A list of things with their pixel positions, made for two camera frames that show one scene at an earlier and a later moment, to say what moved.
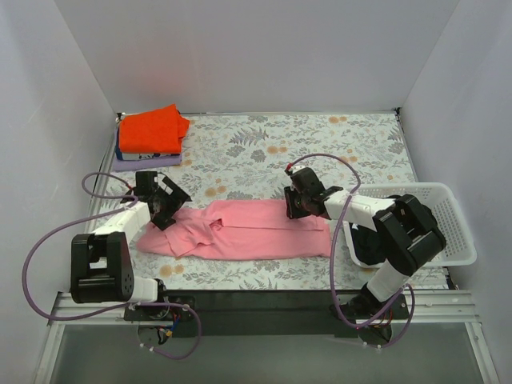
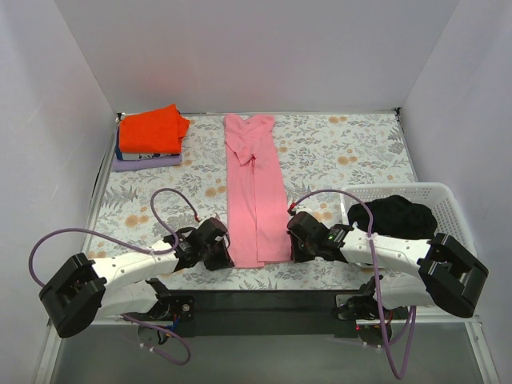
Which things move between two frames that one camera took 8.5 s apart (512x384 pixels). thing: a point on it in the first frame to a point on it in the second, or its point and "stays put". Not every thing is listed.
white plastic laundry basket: [440, 198] stays put
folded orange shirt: [158, 130] stays put
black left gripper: [168, 206] to [223, 251]
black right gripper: [291, 204] to [297, 248]
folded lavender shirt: [119, 165] stays put
